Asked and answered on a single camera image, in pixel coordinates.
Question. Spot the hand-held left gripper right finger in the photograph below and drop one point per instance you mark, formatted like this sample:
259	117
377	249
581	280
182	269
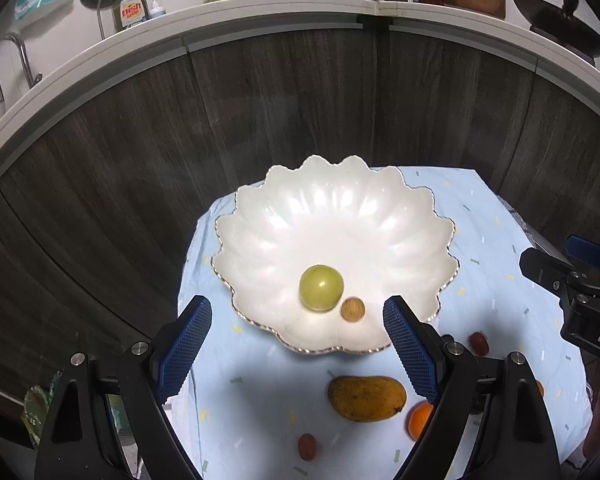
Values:
410	355

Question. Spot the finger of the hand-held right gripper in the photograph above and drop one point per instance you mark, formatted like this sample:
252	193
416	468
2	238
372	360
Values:
590	255
542	267

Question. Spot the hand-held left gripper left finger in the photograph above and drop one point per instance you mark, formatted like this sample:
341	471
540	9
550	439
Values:
185	350

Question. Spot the yellow mango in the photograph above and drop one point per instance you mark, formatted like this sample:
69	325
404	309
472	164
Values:
365	399

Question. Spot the orange tangerine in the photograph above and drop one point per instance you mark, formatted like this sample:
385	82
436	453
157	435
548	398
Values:
539	389
419	422

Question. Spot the red jujube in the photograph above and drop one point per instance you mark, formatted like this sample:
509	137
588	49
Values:
478	343
307	446

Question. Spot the white scalloped bowl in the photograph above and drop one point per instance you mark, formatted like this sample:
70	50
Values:
330	220

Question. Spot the light blue printed tablecloth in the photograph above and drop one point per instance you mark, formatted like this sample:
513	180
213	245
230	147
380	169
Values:
480	240

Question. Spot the small brown longan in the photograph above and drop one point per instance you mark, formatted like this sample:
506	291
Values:
352	309

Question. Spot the green round fruit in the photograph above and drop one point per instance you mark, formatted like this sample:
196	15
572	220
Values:
320	287

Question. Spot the green yellow plastic bag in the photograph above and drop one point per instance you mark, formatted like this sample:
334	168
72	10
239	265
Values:
36	405

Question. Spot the black wok lid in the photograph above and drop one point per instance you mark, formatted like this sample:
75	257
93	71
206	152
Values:
555	25

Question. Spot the metal faucet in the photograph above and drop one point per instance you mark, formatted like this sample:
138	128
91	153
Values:
22	55

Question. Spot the white pump bottle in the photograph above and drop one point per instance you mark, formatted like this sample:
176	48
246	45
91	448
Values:
156	9

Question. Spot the green dish soap bottle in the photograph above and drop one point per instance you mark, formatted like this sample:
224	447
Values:
130	10

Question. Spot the white countertop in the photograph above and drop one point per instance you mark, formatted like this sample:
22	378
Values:
280	15

